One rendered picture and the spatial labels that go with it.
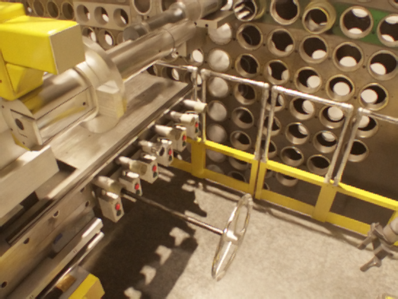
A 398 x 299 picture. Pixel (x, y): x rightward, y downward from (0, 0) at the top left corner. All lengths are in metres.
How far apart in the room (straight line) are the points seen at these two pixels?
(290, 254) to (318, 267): 0.21
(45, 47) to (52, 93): 0.31
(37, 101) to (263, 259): 1.84
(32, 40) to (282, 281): 2.02
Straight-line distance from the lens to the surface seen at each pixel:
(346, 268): 2.51
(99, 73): 1.15
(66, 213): 1.66
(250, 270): 2.33
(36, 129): 1.05
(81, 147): 1.81
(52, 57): 0.80
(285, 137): 3.31
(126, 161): 1.72
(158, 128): 1.94
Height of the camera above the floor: 1.97
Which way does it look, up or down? 38 degrees down
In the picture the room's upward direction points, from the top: straight up
